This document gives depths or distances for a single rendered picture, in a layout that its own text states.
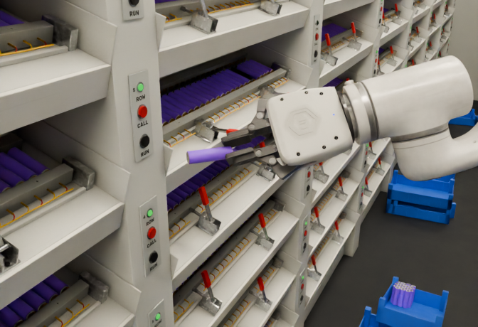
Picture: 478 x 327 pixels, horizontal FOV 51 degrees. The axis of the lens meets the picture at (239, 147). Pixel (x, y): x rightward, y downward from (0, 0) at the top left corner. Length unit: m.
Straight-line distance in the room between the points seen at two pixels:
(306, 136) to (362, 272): 1.57
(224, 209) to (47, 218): 0.47
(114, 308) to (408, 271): 1.62
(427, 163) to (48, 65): 0.49
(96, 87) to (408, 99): 0.39
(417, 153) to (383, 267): 1.58
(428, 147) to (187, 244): 0.47
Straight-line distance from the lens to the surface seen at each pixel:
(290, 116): 0.68
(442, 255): 2.41
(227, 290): 1.14
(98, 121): 0.68
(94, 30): 0.64
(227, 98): 1.01
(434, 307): 2.09
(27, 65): 0.60
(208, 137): 0.88
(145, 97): 0.69
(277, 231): 1.34
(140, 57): 0.68
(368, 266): 2.24
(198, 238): 0.95
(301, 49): 1.26
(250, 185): 1.14
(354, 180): 2.11
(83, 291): 0.80
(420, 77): 0.69
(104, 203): 0.70
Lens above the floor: 1.25
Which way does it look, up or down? 22 degrees down
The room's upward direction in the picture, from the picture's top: straight up
